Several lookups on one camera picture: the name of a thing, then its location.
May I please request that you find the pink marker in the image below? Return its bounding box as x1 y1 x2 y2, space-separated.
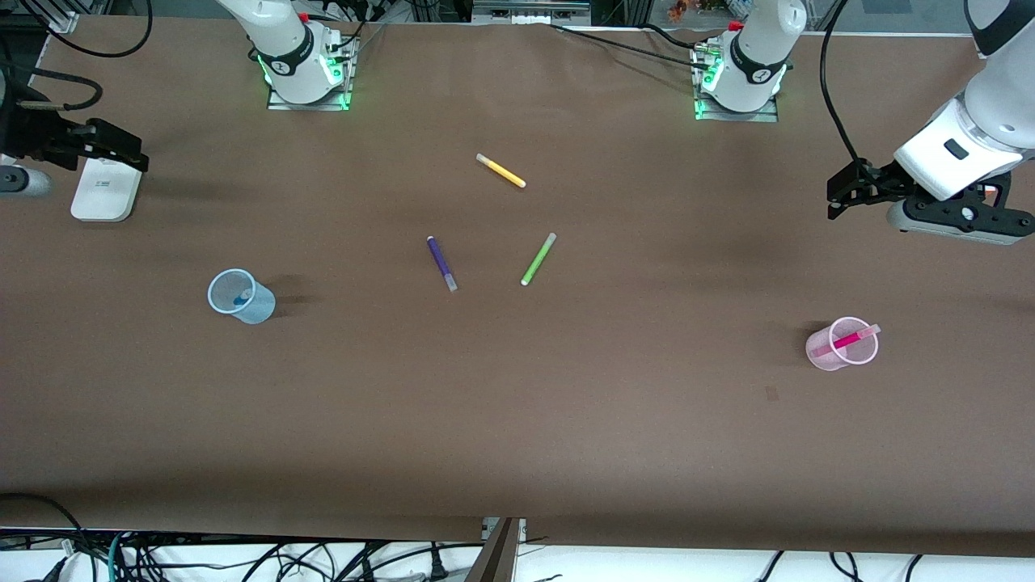
812 324 882 358

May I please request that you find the white flat device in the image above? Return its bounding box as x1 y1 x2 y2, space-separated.
70 157 144 223

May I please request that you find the translucent pink cup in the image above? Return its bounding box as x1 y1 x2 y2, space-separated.
805 316 880 373

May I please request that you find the translucent blue cup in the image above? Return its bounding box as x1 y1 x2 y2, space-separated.
206 268 277 326

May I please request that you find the green marker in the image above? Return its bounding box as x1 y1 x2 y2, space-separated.
520 232 558 287

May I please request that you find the purple marker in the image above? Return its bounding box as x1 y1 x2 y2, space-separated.
426 235 459 293

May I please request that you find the yellow marker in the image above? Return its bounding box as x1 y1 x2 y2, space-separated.
475 153 527 189

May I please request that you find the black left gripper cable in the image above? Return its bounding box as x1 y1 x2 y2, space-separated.
820 0 864 167

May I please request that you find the black cable looped overhead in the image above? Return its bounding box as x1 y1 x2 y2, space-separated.
16 0 154 59

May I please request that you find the black cable across table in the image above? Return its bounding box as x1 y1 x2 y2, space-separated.
550 23 722 67

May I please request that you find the black floor cable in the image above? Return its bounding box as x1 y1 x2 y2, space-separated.
0 493 90 582

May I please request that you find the aluminium frame rail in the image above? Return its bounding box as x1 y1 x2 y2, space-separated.
471 0 593 27

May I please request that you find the grey metal table bracket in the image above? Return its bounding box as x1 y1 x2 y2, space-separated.
465 517 528 582

